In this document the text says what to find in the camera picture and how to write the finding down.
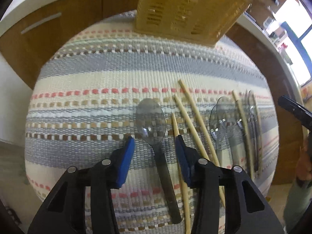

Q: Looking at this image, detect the dark translucent plastic spoon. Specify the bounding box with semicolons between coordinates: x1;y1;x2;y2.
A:
135;98;182;224

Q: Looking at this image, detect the grey sleeve forearm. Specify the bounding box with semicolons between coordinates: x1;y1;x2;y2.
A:
284;178;311;233

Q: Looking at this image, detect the brown wooden kitchen cabinet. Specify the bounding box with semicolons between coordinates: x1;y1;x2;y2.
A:
1;0;303;194

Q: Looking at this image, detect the white kitchen countertop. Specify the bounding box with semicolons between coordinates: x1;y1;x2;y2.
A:
1;0;138;88

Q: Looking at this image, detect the right hand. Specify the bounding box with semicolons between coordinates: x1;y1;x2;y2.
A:
296;138;311;182

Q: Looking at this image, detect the clear grey plastic spoon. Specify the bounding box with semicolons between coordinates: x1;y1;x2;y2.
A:
216;96;245;168
245;90;262;174
209;105;226;168

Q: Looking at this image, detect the striped woven placemat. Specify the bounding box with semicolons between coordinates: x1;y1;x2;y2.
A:
25;11;279;233

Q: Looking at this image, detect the beige plastic utensil basket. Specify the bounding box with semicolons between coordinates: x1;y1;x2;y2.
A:
135;0;250;47

